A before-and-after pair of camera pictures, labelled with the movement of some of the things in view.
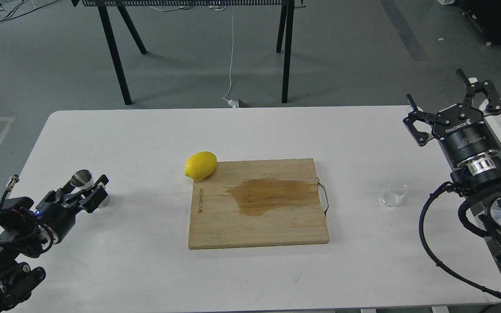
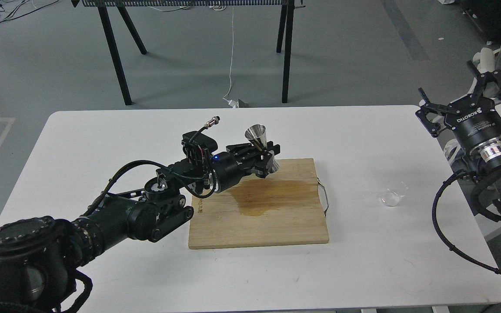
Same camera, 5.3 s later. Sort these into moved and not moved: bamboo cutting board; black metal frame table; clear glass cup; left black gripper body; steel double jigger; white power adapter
Moved: left black gripper body; steel double jigger
Not moved: clear glass cup; white power adapter; bamboo cutting board; black metal frame table
